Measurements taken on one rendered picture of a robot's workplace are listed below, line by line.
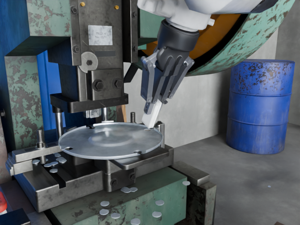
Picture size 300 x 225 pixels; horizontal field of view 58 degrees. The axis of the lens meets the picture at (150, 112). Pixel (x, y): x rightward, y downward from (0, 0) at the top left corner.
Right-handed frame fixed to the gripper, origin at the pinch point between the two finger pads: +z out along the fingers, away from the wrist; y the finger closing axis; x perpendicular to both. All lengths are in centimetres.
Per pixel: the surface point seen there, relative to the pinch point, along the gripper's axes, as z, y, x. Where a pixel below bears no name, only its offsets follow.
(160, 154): 10.6, 3.6, -4.2
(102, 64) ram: 0.9, 0.4, 24.1
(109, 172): 22.3, -3.8, 3.7
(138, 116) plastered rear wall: 105, 103, 110
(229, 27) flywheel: -16.0, 32.9, 12.5
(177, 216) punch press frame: 36.2, 16.0, -9.9
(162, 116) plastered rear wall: 109, 132, 108
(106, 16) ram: -10.5, 2.0, 29.5
